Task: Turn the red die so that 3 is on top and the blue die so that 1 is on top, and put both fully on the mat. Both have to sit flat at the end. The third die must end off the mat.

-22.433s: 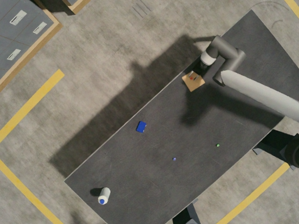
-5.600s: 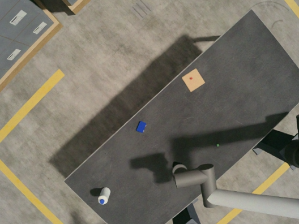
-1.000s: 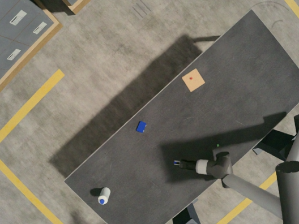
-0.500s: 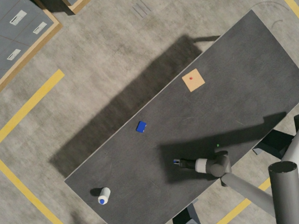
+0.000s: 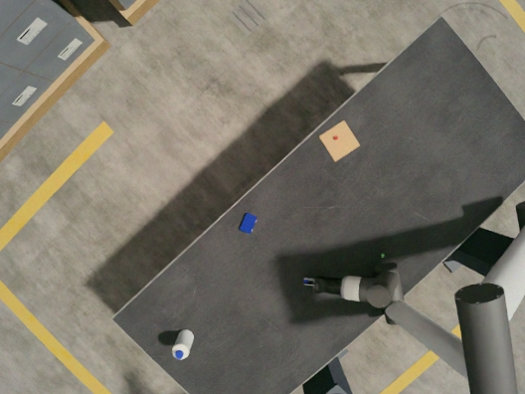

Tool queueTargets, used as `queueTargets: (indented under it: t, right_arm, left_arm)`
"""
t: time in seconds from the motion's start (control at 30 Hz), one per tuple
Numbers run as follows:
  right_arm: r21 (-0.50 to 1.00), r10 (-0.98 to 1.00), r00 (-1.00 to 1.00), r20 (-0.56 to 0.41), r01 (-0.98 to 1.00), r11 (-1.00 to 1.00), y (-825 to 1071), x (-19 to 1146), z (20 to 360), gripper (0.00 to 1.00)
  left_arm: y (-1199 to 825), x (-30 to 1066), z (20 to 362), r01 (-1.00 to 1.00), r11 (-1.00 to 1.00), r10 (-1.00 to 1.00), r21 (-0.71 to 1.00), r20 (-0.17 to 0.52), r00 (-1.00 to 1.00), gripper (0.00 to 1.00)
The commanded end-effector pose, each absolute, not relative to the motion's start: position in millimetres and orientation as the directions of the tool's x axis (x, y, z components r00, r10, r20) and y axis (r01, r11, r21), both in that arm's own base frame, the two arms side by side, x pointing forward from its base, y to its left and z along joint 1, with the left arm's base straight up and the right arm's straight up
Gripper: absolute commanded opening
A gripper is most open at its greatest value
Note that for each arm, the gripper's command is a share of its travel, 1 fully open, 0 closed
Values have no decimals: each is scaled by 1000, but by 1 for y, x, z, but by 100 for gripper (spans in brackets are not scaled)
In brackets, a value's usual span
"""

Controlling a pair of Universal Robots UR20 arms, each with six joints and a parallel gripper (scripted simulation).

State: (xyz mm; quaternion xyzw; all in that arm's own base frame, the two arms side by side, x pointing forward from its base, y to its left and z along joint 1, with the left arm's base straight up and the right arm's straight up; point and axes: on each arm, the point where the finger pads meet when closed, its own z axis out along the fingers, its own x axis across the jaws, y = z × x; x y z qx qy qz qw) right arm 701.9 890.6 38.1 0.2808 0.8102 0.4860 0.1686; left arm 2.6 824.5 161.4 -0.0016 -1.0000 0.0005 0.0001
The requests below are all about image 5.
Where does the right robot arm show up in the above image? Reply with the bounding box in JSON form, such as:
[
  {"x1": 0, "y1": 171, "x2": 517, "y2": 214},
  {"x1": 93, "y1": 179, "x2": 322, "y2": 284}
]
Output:
[{"x1": 358, "y1": 201, "x2": 525, "y2": 394}]

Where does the beige flat mat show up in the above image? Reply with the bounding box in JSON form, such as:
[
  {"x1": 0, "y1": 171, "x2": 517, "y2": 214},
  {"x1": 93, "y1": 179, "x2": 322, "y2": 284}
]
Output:
[{"x1": 319, "y1": 120, "x2": 360, "y2": 161}]

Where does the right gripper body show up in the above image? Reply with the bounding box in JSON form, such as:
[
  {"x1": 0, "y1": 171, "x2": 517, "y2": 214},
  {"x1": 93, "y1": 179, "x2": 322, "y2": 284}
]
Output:
[{"x1": 314, "y1": 276, "x2": 362, "y2": 300}]

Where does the white bottle with blue cap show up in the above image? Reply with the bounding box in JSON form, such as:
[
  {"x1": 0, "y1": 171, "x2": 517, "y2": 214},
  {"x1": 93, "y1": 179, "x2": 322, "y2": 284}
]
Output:
[{"x1": 172, "y1": 329, "x2": 194, "y2": 359}]

